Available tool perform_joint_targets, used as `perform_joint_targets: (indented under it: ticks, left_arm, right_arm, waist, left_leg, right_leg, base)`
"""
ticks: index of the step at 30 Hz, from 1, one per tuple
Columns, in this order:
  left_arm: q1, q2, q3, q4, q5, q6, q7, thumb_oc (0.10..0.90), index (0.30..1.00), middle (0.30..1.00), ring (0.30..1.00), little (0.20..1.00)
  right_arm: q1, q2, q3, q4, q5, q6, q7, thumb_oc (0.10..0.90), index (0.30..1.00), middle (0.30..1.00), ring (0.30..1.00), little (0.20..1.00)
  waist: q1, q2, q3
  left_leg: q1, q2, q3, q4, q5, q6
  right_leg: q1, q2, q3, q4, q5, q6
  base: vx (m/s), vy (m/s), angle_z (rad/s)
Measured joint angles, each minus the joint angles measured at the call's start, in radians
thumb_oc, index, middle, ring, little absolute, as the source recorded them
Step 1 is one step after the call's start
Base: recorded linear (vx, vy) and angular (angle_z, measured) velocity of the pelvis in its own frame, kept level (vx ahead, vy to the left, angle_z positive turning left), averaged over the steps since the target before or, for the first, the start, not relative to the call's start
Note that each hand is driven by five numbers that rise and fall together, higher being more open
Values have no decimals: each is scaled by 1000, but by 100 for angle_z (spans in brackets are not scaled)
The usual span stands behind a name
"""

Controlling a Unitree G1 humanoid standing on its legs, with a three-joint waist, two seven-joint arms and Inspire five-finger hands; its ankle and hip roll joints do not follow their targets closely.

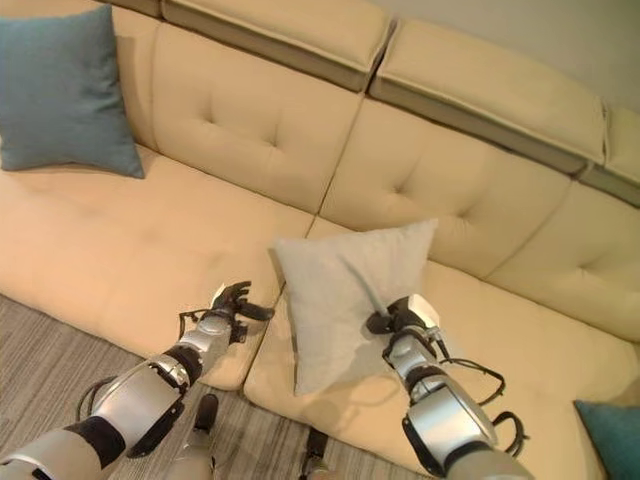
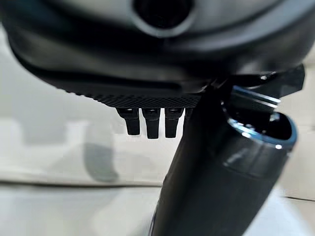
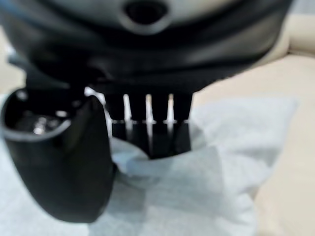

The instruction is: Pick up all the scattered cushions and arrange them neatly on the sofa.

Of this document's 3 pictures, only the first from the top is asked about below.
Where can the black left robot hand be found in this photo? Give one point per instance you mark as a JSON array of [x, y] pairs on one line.
[[235, 300]]

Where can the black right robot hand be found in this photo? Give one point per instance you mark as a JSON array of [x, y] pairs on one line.
[[400, 315]]

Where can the light grey square cushion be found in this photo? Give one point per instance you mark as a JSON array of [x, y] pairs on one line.
[[330, 300]]

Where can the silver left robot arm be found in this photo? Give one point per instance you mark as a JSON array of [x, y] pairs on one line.
[[135, 390]]

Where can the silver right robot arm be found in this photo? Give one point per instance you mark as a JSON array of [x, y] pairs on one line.
[[450, 405]]

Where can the cream leather sofa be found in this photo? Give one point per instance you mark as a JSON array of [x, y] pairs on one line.
[[210, 215]]

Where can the silver left robot leg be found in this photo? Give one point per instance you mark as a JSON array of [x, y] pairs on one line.
[[202, 440]]

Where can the silver robot leg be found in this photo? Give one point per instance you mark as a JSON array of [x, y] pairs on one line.
[[317, 455], [202, 440]]

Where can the silver right robot leg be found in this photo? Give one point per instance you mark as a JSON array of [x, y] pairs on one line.
[[317, 455]]

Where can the teal square cushion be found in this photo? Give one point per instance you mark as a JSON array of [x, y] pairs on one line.
[[615, 435]]

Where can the blue square cushion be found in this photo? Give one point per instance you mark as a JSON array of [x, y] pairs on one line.
[[60, 95]]

